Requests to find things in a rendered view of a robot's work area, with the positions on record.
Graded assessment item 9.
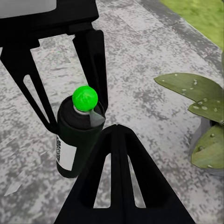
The insectifuge atomizer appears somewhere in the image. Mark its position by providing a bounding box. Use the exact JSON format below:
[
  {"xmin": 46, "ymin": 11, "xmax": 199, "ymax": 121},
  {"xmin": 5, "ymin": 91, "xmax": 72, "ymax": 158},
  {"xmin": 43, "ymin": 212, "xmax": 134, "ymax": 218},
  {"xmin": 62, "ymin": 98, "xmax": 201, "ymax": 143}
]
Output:
[{"xmin": 56, "ymin": 86, "xmax": 105, "ymax": 179}]

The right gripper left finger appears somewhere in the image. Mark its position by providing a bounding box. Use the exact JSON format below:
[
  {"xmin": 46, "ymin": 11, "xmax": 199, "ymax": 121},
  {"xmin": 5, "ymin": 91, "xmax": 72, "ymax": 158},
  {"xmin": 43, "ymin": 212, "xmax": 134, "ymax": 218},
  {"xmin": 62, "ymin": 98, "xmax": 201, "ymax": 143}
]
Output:
[{"xmin": 54, "ymin": 124, "xmax": 125, "ymax": 224}]

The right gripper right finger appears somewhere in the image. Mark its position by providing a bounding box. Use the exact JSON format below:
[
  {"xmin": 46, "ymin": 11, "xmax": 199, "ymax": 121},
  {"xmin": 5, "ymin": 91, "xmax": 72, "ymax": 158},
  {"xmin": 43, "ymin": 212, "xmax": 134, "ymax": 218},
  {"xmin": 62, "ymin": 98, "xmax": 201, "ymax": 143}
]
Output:
[{"xmin": 117, "ymin": 124, "xmax": 196, "ymax": 224}]

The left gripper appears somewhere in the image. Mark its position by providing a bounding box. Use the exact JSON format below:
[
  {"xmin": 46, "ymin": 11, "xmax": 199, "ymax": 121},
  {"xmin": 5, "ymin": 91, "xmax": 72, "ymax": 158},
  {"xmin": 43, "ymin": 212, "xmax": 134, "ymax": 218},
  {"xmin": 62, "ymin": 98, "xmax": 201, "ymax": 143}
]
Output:
[{"xmin": 0, "ymin": 0, "xmax": 108, "ymax": 136}]

